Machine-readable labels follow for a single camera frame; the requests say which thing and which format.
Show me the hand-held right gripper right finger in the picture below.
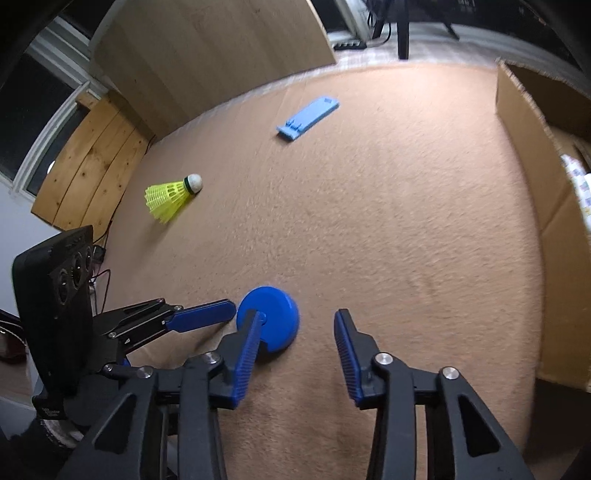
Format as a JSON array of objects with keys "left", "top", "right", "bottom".
[{"left": 333, "top": 308, "right": 536, "bottom": 480}]

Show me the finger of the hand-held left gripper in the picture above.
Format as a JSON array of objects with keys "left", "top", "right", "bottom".
[{"left": 95, "top": 298, "right": 237, "bottom": 356}]

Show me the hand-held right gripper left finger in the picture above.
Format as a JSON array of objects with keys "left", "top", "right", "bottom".
[{"left": 55, "top": 309, "right": 269, "bottom": 480}]

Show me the blue round disc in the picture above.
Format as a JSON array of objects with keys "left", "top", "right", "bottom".
[{"left": 235, "top": 286, "right": 301, "bottom": 354}]

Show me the cardboard box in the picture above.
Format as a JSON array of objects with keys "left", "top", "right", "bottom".
[{"left": 495, "top": 58, "right": 591, "bottom": 393}]

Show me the patterned tissue pack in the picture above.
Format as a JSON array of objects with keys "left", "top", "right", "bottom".
[{"left": 560, "top": 154, "right": 591, "bottom": 217}]

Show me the yellow plastic shuttlecock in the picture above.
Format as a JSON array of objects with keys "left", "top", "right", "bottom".
[{"left": 144, "top": 174, "right": 204, "bottom": 225}]

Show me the pine wood panel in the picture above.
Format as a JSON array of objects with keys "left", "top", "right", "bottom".
[{"left": 30, "top": 90, "right": 151, "bottom": 236}]

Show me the blue flat plastic stand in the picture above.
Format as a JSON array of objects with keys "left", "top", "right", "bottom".
[{"left": 276, "top": 95, "right": 340, "bottom": 144}]

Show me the large light wooden board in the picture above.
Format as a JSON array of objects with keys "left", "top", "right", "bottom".
[{"left": 92, "top": 0, "right": 338, "bottom": 139}]

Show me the black tripod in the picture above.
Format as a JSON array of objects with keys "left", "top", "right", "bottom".
[{"left": 369, "top": 0, "right": 460, "bottom": 60}]

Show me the dark thin cable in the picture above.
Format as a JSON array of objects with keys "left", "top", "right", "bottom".
[{"left": 92, "top": 217, "right": 116, "bottom": 319}]

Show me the white window frame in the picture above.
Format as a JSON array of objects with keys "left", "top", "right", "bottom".
[
  {"left": 335, "top": 0, "right": 375, "bottom": 40},
  {"left": 0, "top": 28, "right": 107, "bottom": 199}
]

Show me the black cable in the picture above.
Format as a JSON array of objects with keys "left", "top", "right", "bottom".
[{"left": 367, "top": 9, "right": 393, "bottom": 47}]

